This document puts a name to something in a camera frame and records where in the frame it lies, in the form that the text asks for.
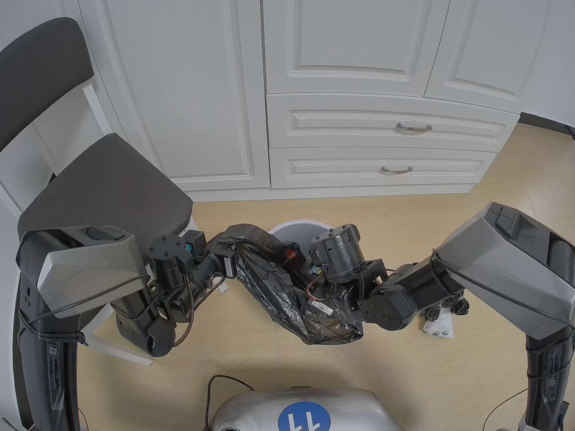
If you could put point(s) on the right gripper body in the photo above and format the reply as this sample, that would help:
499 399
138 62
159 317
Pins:
334 294

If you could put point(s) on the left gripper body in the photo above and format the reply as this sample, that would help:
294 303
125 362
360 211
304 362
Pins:
211 267

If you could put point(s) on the black plastic bag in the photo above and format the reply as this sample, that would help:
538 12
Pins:
269 285

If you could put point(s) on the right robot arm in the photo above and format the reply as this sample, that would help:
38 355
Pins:
494 263

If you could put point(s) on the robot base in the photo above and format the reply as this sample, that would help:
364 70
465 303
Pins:
251 413

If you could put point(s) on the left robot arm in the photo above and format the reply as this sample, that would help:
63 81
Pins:
90 267

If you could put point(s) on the white trash bin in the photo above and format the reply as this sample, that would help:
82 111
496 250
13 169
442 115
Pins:
296 231

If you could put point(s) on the white chair with grey pads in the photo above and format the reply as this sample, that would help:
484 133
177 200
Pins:
112 182

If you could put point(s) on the white wardrobe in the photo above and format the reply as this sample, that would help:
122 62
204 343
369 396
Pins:
350 38

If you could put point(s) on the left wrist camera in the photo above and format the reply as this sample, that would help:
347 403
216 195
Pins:
195 243

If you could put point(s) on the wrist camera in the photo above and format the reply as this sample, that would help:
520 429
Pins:
195 243
316 252

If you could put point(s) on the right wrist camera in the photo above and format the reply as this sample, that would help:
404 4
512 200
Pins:
316 252

